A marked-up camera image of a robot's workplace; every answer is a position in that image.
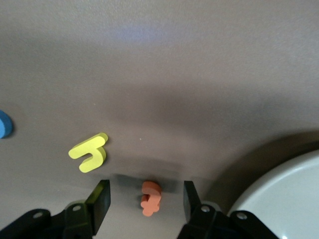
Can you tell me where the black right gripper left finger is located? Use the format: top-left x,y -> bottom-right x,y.
63,179 -> 111,239

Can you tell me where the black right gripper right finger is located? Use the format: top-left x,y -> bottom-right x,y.
177,181 -> 232,239

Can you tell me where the orange foam letter r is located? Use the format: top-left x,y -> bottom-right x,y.
140,180 -> 162,217

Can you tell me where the yellow foam letter h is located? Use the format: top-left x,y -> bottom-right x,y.
68,132 -> 109,174

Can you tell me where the blue foam letter o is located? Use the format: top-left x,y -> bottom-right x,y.
0,110 -> 14,139

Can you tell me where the beige brown plate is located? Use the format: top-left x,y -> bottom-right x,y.
228,149 -> 319,239

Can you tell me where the brown table cover sheet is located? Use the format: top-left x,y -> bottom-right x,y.
0,0 -> 319,239

